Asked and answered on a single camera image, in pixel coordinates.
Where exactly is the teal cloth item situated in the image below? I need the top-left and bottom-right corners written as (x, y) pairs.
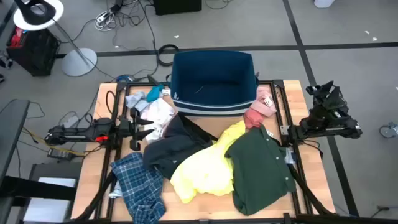
top-left (145, 83), bottom-right (165, 103)

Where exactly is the black storage crate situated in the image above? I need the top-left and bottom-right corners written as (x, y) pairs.
top-left (6, 27), bottom-right (60, 77)

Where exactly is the white blue fabric piece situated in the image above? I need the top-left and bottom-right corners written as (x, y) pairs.
top-left (284, 148), bottom-right (295, 165)

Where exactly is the yellow cable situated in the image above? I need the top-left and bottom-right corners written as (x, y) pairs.
top-left (22, 126), bottom-right (85, 157)

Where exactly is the black power brick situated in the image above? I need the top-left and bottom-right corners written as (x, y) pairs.
top-left (47, 148), bottom-right (76, 161)

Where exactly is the black ring mount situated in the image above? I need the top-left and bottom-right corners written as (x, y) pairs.
top-left (14, 0), bottom-right (57, 26)

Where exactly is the pale pink garment with tag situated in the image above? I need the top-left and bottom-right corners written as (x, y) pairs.
top-left (139, 97), bottom-right (177, 144)

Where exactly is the blue plaid shirt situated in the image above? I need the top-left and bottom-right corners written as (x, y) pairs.
top-left (110, 151), bottom-right (167, 224)

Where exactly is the long black floor cable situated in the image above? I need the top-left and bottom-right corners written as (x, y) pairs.
top-left (136, 0), bottom-right (157, 52)

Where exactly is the light grey garment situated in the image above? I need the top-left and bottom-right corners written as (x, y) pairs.
top-left (124, 91), bottom-right (152, 112)

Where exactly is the black side furniture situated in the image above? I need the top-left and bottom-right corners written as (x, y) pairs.
top-left (0, 98), bottom-right (83, 224)

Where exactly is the white cable bundle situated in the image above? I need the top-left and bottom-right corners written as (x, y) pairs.
top-left (95, 11), bottom-right (116, 32)

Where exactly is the coiled black cable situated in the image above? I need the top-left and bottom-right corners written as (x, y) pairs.
top-left (157, 44), bottom-right (180, 67)

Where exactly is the black aluminium table frame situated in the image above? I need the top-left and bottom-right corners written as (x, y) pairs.
top-left (73, 79), bottom-right (336, 224)

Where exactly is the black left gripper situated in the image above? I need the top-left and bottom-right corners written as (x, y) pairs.
top-left (117, 107), bottom-right (155, 152)

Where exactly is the red object in crate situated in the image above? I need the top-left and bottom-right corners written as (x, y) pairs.
top-left (9, 27), bottom-right (25, 48)

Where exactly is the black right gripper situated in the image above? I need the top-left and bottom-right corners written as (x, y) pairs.
top-left (306, 80), bottom-right (342, 110)

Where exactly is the navy white striped fabric bin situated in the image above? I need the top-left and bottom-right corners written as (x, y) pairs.
top-left (169, 49), bottom-right (259, 116)

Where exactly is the dark charcoal hoodie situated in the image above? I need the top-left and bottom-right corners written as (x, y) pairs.
top-left (142, 113), bottom-right (218, 180)

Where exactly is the yellow shirt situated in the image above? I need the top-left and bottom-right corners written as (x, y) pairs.
top-left (169, 119), bottom-right (248, 205)

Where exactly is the white floor object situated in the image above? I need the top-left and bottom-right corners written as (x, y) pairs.
top-left (313, 0), bottom-right (336, 9)

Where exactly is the salmon red garment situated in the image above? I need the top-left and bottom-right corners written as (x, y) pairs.
top-left (243, 107), bottom-right (266, 130)

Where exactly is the white floor stand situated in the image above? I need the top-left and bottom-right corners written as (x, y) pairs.
top-left (12, 0), bottom-right (98, 78)

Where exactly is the grey round floor fixture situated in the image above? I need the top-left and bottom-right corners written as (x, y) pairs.
top-left (379, 121), bottom-right (398, 139)

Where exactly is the black box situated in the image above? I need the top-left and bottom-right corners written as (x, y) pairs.
top-left (153, 0), bottom-right (203, 16)

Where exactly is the dark green button shirt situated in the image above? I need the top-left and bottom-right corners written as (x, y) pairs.
top-left (224, 124), bottom-right (298, 216)

